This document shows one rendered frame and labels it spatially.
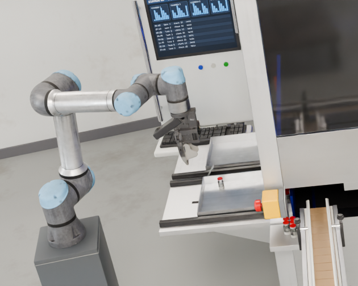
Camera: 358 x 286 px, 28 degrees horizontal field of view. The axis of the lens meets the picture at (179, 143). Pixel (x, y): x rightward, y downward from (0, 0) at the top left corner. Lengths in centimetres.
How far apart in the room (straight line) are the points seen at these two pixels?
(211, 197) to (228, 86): 81
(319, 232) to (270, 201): 18
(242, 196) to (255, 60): 65
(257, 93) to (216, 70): 108
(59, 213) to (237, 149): 80
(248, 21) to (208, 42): 112
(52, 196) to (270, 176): 84
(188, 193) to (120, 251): 144
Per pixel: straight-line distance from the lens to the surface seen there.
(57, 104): 250
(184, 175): 287
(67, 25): 528
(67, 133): 273
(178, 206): 270
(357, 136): 234
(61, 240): 280
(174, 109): 241
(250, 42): 220
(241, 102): 339
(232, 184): 277
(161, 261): 398
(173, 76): 236
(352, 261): 260
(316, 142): 234
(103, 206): 463
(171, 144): 332
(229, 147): 304
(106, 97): 238
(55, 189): 275
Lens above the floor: 226
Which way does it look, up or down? 26 degrees down
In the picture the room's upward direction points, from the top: 12 degrees counter-clockwise
